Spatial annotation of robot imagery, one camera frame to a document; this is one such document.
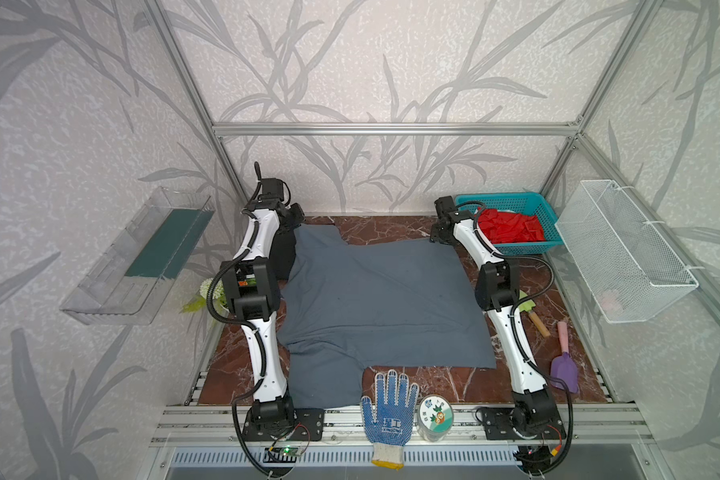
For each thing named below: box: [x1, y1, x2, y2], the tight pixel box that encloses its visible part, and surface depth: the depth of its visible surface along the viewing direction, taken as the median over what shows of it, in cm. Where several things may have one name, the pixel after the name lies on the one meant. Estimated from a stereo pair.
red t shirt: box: [477, 207, 545, 244], surface depth 110 cm
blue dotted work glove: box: [361, 370, 419, 470], surface depth 75 cm
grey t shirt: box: [276, 224, 497, 409], surface depth 95 cm
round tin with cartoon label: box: [417, 394, 454, 442], surface depth 70 cm
